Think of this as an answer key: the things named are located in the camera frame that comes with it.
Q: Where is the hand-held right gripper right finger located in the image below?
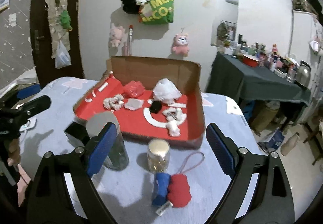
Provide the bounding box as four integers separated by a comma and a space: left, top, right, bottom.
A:
205, 122, 296, 224

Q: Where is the light blue printed blanket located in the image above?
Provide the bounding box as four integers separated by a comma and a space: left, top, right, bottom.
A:
15, 76, 268, 224

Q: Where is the round pink plush toy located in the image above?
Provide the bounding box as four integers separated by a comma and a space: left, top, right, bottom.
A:
172, 28, 191, 57

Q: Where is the cardboard box with red inside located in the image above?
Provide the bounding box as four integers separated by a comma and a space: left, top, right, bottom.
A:
73, 56, 205, 149

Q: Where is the white cabinet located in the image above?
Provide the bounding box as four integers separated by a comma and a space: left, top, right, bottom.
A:
289, 9, 323, 70

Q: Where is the beige bottle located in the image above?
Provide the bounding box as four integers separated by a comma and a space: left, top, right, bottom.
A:
281, 133, 300, 156

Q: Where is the person's left hand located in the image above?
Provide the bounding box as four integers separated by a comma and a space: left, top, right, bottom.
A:
7, 138, 22, 166

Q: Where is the tall jar with dark contents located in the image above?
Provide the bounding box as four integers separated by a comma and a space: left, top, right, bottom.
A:
86, 112, 130, 171

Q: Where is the dark wooden door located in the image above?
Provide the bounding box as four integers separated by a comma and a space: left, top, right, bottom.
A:
30, 0, 85, 88

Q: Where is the red and blue plush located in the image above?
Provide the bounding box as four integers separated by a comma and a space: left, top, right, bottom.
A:
151, 152, 205, 216

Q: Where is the small jar with gold lid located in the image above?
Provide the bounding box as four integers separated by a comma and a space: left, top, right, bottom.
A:
147, 139, 171, 173

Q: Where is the green shopping bag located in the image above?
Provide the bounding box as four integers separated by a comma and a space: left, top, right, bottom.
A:
138, 0, 174, 24

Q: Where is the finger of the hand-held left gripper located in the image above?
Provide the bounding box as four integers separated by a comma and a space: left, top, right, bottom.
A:
0, 84, 41, 110
15, 95, 51, 119

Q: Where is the metal kettle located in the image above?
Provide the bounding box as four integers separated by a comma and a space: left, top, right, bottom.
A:
294, 60, 311, 88

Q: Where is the black pompom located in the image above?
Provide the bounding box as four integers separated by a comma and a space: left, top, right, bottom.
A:
149, 100, 162, 114

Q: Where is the tattered beige cloth strip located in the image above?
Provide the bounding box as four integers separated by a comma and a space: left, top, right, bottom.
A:
45, 0, 70, 59

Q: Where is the white fluffy beaded scrunchie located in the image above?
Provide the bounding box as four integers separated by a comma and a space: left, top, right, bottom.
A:
162, 108, 183, 121

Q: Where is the white stick with red tip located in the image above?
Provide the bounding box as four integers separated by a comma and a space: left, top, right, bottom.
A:
128, 24, 134, 56

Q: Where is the white and pink fluffy scrunchie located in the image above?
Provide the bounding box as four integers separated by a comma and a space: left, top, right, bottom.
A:
103, 95, 125, 111

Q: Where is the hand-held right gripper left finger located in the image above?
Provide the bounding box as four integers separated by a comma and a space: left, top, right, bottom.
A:
25, 122, 119, 224

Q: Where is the door handle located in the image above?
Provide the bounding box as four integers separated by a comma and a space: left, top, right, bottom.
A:
34, 29, 42, 50

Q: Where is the white device with light ring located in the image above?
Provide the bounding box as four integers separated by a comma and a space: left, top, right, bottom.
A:
19, 117, 38, 131

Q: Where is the table with dark cloth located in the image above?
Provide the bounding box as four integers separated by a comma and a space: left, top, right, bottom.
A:
206, 51, 312, 123

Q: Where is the red plastic bag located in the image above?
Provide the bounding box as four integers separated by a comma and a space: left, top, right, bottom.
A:
123, 81, 145, 99

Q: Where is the cream soft cloth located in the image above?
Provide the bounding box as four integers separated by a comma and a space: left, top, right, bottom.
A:
166, 120, 181, 137

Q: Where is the patterned suitcase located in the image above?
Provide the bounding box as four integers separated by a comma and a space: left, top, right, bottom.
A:
291, 0, 321, 16

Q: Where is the green plush toy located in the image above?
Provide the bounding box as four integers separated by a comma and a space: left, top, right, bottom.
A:
60, 10, 73, 30

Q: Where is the red bowl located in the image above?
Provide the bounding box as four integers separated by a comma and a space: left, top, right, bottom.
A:
242, 54, 260, 67

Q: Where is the clear plastic bag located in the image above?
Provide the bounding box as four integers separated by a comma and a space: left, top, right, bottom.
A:
54, 40, 72, 69

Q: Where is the black box with colourful print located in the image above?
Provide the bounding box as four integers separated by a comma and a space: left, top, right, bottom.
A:
64, 121, 92, 149

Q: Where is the white plastic bag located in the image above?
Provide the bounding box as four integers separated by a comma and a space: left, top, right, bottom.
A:
152, 78, 182, 104

